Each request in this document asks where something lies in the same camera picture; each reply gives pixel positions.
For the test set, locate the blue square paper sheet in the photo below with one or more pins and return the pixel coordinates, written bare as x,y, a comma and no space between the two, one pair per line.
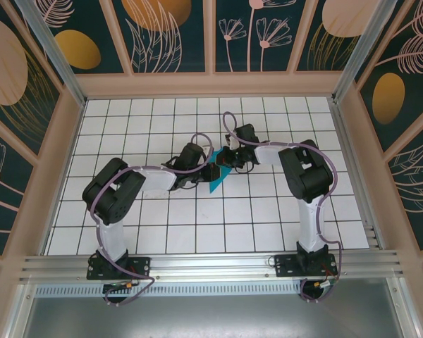
216,186

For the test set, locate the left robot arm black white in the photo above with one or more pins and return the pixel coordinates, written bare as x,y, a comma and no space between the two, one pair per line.
113,193

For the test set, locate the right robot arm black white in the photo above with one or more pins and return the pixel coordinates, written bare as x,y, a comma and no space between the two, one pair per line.
306,176

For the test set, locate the grey metal panel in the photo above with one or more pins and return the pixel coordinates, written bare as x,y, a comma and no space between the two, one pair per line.
211,317

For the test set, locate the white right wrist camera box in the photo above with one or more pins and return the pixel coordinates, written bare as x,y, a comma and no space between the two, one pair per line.
232,142

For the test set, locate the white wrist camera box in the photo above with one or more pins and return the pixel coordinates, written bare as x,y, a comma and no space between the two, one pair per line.
232,142
208,151

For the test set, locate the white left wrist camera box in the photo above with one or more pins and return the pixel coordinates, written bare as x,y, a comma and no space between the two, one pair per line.
208,151

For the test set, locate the aluminium mounting rail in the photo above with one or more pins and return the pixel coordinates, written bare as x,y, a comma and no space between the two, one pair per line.
211,264

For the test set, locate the aluminium side rail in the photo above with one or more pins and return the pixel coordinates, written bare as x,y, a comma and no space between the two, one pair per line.
347,141

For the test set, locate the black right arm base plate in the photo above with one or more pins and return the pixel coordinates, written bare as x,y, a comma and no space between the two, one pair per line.
285,265

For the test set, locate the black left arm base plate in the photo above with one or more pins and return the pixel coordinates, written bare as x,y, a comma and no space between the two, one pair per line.
141,265

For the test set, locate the aluminium frame post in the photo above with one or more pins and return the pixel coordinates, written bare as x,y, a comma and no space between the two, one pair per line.
361,53
52,53

